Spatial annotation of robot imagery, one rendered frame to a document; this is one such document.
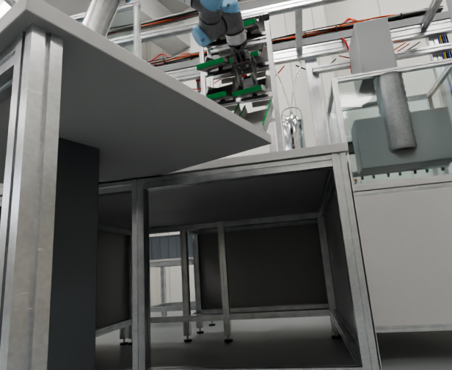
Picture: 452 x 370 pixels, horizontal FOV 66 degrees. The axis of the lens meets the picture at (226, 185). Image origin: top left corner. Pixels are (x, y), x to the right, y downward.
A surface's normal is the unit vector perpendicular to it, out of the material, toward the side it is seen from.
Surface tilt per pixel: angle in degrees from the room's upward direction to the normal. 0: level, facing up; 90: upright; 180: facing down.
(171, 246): 90
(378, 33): 90
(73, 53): 180
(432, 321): 90
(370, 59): 90
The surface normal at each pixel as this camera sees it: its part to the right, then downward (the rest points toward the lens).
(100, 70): 0.07, 0.97
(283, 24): -0.57, -0.16
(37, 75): 0.82, -0.19
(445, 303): -0.22, -0.22
